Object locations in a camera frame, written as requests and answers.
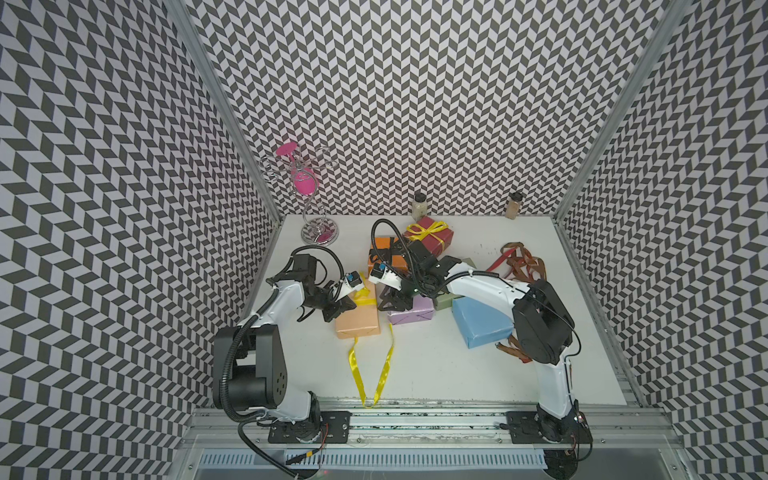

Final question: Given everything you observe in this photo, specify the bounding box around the yellow ribbon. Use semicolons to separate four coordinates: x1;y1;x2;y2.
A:
406;220;451;253
347;310;395;409

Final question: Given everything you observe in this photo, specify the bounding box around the peach gift box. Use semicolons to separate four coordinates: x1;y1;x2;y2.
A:
334;279;381;339

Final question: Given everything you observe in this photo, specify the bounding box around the purple gift box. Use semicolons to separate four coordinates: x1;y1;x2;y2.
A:
387;295;435;325

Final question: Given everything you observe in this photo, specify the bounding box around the green gift box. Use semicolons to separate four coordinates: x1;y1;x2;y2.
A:
432;256;476;311

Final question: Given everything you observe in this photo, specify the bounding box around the orange gift box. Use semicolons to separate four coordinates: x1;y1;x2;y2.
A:
367;237;408;274

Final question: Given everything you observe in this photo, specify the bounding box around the blue gift box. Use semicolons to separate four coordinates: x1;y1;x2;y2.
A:
451;297;514;349

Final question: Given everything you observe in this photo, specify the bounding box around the brown ribbon of purple box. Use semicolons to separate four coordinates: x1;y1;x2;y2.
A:
495;334;532;364

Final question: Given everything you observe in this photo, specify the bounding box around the red ribbon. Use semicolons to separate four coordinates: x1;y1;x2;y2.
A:
486;248;517;277

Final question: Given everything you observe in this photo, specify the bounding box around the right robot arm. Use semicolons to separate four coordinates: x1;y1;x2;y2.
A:
369;241;586;445

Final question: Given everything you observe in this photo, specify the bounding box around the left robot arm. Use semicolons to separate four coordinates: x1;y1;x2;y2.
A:
212;246;363;443

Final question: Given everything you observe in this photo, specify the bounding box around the maroon gift box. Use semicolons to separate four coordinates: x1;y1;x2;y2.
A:
404;216;455;258

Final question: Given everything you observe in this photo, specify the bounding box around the yellow ribbon on maroon box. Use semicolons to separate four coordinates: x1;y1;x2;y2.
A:
406;220;451;253

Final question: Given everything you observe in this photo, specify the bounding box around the white spice shaker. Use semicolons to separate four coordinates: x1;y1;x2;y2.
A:
411;192;429;222

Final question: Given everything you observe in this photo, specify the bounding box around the brown spice shaker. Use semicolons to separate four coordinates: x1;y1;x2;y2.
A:
505;192;524;220

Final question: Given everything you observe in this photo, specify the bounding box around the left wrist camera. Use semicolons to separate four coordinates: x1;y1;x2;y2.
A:
337;271;364;298

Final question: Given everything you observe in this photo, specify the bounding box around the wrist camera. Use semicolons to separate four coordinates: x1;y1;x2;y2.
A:
337;271;364;298
368;262;406;291

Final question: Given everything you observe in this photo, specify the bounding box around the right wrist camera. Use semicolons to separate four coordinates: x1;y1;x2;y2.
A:
368;262;406;291

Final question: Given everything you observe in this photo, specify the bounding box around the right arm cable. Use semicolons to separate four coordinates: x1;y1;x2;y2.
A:
370;218;421;289

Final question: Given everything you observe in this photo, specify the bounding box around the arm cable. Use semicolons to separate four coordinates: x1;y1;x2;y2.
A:
281;244;346;301
370;218;421;289

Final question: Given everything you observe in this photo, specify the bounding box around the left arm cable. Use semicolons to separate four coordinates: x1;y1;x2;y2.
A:
281;244;346;301

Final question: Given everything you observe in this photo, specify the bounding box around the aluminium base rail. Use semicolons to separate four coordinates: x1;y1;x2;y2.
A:
191;398;685;451

